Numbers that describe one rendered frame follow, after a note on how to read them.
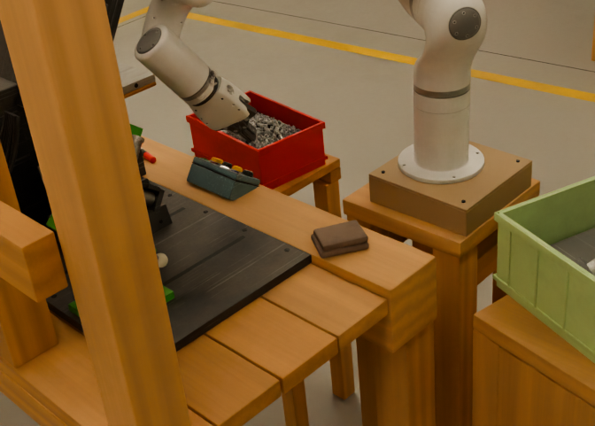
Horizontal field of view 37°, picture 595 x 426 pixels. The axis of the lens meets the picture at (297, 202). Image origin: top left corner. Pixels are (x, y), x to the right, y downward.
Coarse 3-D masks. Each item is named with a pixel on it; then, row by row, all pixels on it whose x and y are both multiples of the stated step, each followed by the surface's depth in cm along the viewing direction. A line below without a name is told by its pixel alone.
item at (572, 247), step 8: (584, 232) 183; (592, 232) 183; (568, 240) 181; (576, 240) 181; (584, 240) 181; (592, 240) 180; (560, 248) 179; (568, 248) 179; (576, 248) 178; (584, 248) 178; (592, 248) 178; (568, 256) 176; (576, 256) 176; (584, 256) 176; (592, 256) 176
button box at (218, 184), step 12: (192, 168) 204; (204, 168) 202; (216, 168) 200; (192, 180) 204; (204, 180) 202; (216, 180) 199; (228, 180) 197; (240, 180) 197; (252, 180) 199; (216, 192) 199; (228, 192) 196; (240, 192) 198
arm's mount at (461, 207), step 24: (480, 144) 205; (384, 168) 199; (504, 168) 195; (528, 168) 197; (384, 192) 197; (408, 192) 191; (432, 192) 189; (456, 192) 188; (480, 192) 187; (504, 192) 192; (432, 216) 190; (456, 216) 185; (480, 216) 187
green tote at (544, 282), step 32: (576, 192) 178; (512, 224) 168; (544, 224) 178; (576, 224) 182; (512, 256) 171; (544, 256) 162; (512, 288) 175; (544, 288) 165; (576, 288) 156; (544, 320) 168; (576, 320) 158
